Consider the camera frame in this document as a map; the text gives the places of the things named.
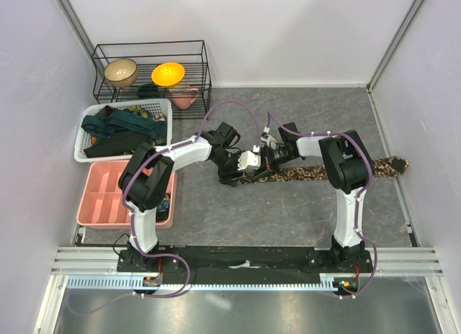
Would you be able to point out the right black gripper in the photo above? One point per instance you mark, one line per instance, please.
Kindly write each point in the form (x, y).
(271, 167)

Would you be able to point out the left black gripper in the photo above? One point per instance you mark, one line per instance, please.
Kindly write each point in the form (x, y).
(225, 177)

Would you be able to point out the brown floral tie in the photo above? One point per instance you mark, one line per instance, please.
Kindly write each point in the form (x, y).
(384, 167)

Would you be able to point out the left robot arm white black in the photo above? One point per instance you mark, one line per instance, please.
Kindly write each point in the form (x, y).
(145, 179)

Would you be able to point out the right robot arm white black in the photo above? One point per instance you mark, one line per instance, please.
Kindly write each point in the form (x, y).
(349, 169)

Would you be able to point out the rolled dark floral tie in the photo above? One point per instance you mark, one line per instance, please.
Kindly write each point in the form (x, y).
(162, 210)

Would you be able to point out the pink mug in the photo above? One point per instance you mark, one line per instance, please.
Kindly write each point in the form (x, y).
(185, 99)

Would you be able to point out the black tie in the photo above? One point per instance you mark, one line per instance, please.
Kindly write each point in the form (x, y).
(118, 144)

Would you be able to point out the green floral tie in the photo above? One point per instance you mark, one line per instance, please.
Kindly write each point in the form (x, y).
(138, 111)

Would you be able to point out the dark green bowl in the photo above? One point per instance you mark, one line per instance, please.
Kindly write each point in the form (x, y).
(148, 91)

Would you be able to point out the orange bowl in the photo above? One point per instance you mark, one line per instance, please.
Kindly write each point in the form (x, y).
(168, 75)

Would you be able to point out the teal tie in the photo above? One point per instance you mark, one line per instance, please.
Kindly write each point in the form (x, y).
(107, 121)

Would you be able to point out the pink divided tray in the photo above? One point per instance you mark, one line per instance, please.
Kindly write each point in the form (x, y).
(101, 204)

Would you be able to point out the beige bowl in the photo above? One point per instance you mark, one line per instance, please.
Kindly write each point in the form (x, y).
(122, 72)

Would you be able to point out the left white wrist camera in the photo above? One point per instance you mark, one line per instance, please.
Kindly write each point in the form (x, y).
(249, 159)

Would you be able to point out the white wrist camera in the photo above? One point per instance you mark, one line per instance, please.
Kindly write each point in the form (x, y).
(268, 136)
(249, 159)

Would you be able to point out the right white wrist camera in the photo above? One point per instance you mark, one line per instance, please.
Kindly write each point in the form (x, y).
(268, 136)

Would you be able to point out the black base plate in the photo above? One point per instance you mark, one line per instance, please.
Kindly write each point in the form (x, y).
(226, 263)

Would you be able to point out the black wire rack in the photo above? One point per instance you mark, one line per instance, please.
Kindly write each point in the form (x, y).
(191, 54)

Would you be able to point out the aluminium rail frame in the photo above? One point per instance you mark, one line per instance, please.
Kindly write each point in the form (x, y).
(404, 293)

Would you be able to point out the light blue cable duct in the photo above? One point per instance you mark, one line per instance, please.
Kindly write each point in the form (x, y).
(142, 283)

